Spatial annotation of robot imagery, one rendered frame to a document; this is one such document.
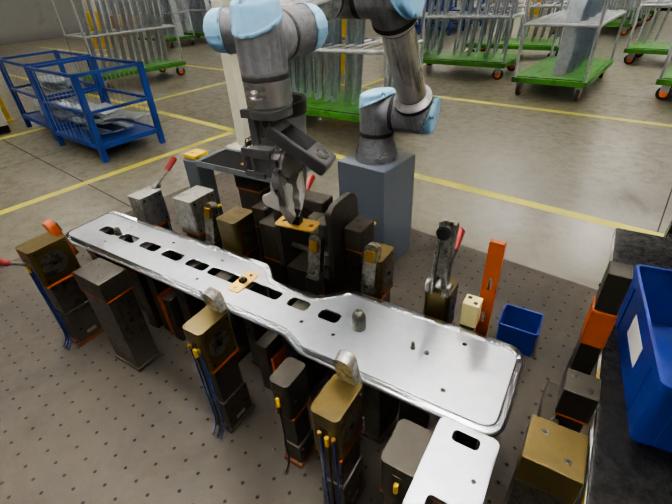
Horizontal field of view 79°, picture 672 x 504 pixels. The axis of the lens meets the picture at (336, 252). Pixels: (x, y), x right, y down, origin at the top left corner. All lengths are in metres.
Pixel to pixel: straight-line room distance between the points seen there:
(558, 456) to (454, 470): 0.15
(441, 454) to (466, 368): 0.19
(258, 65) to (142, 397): 0.96
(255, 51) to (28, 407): 1.16
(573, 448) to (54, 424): 1.20
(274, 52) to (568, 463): 0.72
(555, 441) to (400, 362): 0.29
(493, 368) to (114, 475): 0.89
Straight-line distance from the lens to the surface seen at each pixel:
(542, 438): 0.73
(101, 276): 1.22
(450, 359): 0.87
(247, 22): 0.67
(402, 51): 1.18
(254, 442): 1.13
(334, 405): 0.74
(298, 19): 0.74
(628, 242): 1.31
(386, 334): 0.90
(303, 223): 0.79
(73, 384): 1.46
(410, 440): 0.78
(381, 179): 1.39
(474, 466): 0.75
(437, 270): 0.92
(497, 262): 0.87
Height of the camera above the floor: 1.64
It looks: 34 degrees down
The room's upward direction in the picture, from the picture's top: 4 degrees counter-clockwise
